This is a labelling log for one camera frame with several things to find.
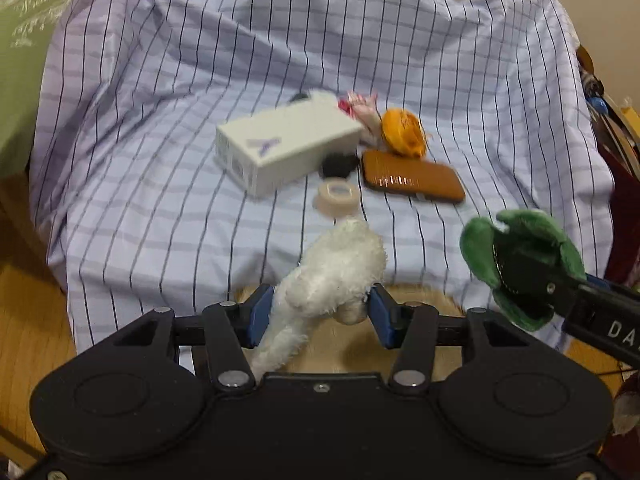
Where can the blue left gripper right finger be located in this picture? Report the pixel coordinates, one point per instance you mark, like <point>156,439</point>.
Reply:
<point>382,311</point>

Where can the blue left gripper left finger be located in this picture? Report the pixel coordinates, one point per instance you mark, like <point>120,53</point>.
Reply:
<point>260,302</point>

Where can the white plush toy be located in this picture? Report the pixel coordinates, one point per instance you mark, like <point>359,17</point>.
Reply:
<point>332,280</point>

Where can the green plush toy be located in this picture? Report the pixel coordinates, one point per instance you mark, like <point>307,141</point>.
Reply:
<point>518,256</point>

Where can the beige tape roll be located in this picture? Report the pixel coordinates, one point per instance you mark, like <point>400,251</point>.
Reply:
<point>337,198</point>

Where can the pink white cloth roll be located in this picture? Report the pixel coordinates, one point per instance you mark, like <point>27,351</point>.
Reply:
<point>364,109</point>

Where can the dark grey bottle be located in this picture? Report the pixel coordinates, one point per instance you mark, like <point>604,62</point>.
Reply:
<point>300,96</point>

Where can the woven basket with fabric liner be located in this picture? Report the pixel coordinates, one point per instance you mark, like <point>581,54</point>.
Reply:
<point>333,347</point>

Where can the brown leather wallet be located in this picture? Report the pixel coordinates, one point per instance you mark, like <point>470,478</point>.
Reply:
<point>411,176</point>

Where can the white phone box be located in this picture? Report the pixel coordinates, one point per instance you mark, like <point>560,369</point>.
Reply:
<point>276,147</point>

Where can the clutter at right edge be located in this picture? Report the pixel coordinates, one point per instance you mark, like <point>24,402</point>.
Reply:
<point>618,147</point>

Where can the checkered lavender sheet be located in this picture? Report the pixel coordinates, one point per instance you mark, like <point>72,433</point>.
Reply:
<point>138,214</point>

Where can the green fabric bag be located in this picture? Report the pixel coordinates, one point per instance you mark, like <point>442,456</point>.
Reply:
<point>26,30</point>

